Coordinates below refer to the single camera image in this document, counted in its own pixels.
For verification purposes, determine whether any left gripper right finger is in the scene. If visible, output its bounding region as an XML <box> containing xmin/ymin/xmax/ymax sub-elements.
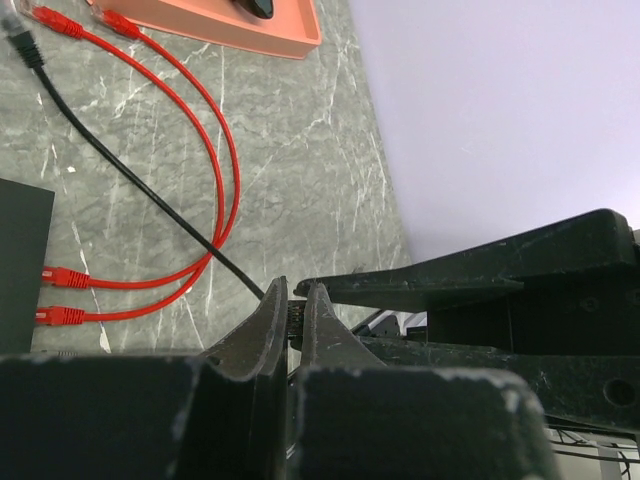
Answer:
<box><xmin>294</xmin><ymin>284</ymin><xmax>560</xmax><ymax>479</ymax></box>

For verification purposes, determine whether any black network switch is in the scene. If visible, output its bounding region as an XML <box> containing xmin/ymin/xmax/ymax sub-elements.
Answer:
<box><xmin>0</xmin><ymin>179</ymin><xmax>55</xmax><ymax>355</ymax></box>

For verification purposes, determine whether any red ethernet cable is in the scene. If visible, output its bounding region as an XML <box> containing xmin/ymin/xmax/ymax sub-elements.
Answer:
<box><xmin>19</xmin><ymin>3</ymin><xmax>236</xmax><ymax>326</ymax></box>
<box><xmin>42</xmin><ymin>7</ymin><xmax>244</xmax><ymax>290</ymax></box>

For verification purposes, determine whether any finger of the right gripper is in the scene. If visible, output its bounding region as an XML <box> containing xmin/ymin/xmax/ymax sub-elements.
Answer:
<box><xmin>294</xmin><ymin>209</ymin><xmax>639</xmax><ymax>312</ymax></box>
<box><xmin>352</xmin><ymin>312</ymin><xmax>639</xmax><ymax>434</ymax></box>

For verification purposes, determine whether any dark blue star dish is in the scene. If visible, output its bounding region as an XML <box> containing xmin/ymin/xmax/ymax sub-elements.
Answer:
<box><xmin>231</xmin><ymin>0</ymin><xmax>275</xmax><ymax>21</ymax></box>

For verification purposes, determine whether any salmon pink tray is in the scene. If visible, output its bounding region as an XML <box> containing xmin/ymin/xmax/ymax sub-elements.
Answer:
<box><xmin>89</xmin><ymin>1</ymin><xmax>322</xmax><ymax>59</ymax></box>

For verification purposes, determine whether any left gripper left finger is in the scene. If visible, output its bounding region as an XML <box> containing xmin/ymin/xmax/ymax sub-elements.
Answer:
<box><xmin>1</xmin><ymin>278</ymin><xmax>288</xmax><ymax>479</ymax></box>

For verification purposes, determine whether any black ethernet cable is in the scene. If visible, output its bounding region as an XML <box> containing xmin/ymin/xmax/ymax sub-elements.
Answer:
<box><xmin>0</xmin><ymin>9</ymin><xmax>306</xmax><ymax>341</ymax></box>

